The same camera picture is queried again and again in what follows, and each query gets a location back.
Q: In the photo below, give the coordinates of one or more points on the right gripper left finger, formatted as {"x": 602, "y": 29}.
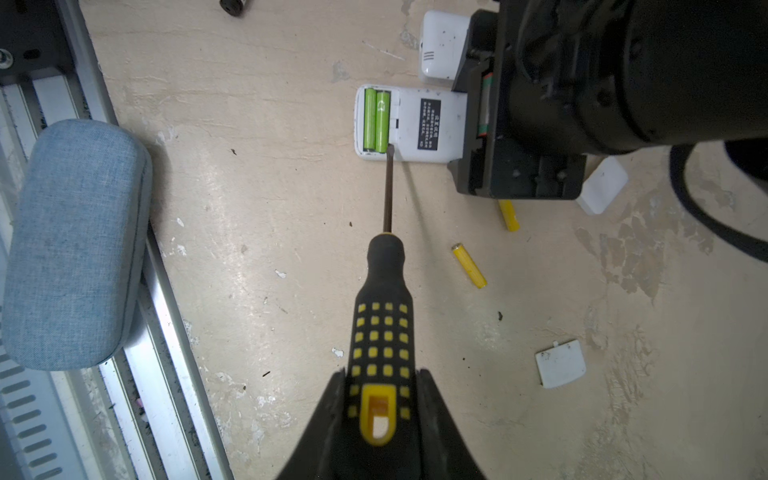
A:
{"x": 312, "y": 457}

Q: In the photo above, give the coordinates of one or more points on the black yellow screwdriver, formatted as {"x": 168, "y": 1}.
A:
{"x": 380, "y": 435}

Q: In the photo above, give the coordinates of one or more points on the red remote control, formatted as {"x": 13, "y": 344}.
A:
{"x": 426, "y": 125}

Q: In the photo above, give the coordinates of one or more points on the white remote control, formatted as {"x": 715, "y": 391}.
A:
{"x": 441, "y": 46}

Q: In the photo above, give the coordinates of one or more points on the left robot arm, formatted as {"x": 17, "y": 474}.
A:
{"x": 550, "y": 82}

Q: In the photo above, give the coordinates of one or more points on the black white marker pen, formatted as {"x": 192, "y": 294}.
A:
{"x": 235, "y": 8}

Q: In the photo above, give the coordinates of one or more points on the red remote battery cover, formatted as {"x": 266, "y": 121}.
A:
{"x": 561, "y": 364}

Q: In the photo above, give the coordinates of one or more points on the blue grey oval pouch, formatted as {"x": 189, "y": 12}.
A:
{"x": 77, "y": 247}

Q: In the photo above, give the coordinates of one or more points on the yellow battery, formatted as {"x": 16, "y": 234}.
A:
{"x": 469, "y": 266}
{"x": 509, "y": 215}

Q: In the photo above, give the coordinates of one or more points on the lower green battery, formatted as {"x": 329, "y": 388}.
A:
{"x": 382, "y": 118}

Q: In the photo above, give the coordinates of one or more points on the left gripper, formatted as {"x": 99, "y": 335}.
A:
{"x": 507, "y": 151}

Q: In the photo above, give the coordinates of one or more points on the white battery cover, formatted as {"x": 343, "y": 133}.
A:
{"x": 602, "y": 187}

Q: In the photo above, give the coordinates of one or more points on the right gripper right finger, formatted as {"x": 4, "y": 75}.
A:
{"x": 444, "y": 454}

